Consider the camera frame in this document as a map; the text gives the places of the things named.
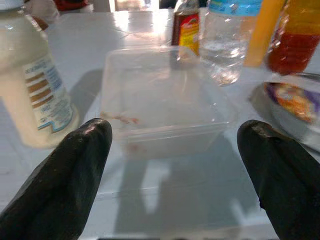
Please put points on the metal bowl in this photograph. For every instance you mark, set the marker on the metal bowl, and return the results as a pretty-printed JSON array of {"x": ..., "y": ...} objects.
[{"x": 287, "y": 127}]

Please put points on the white milk bottle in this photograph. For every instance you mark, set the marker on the white milk bottle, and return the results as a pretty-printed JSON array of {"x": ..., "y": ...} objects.
[{"x": 27, "y": 75}]

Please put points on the brown sauce bottle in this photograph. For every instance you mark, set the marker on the brown sauce bottle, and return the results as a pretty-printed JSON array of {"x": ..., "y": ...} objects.
[{"x": 186, "y": 32}]

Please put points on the purple snack packet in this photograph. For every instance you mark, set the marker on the purple snack packet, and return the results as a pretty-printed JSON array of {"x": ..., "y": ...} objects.
[{"x": 292, "y": 100}]

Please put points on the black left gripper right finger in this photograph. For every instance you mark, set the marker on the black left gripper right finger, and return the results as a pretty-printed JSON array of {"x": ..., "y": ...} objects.
[{"x": 287, "y": 185}]

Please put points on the clear water bottle blue label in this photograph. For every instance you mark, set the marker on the clear water bottle blue label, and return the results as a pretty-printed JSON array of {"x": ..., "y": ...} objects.
[{"x": 225, "y": 45}]

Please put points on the orange red drink bottle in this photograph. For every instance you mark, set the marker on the orange red drink bottle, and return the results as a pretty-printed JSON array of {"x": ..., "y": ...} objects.
[{"x": 295, "y": 45}]

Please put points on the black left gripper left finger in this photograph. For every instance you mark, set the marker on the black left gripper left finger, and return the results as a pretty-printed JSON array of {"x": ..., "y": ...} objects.
[{"x": 62, "y": 180}]

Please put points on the clear plastic food container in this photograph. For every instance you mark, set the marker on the clear plastic food container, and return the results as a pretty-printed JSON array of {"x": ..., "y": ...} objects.
[{"x": 162, "y": 105}]

